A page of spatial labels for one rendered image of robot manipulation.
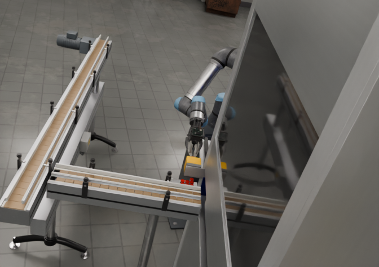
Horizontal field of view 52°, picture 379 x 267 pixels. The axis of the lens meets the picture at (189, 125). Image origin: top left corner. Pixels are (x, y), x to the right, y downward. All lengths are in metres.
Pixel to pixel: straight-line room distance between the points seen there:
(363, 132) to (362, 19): 0.19
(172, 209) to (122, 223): 1.15
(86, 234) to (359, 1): 2.41
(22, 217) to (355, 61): 1.39
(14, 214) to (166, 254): 1.33
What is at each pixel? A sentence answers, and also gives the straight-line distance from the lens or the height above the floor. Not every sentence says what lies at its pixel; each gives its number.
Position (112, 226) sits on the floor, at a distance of 2.89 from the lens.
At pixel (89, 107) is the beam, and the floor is 0.55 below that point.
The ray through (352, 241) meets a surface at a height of 1.63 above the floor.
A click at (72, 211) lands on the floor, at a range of 2.97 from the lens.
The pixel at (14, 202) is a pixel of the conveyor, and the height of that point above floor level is 0.93.
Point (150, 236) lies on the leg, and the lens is 1.99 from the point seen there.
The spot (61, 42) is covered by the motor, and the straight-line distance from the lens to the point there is 3.24.
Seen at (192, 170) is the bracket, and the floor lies 1.00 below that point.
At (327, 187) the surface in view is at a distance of 0.72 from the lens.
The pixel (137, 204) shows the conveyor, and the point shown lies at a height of 0.89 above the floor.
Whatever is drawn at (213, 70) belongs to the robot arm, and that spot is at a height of 1.27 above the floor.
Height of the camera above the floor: 2.14
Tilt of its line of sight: 32 degrees down
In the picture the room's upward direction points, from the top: 14 degrees clockwise
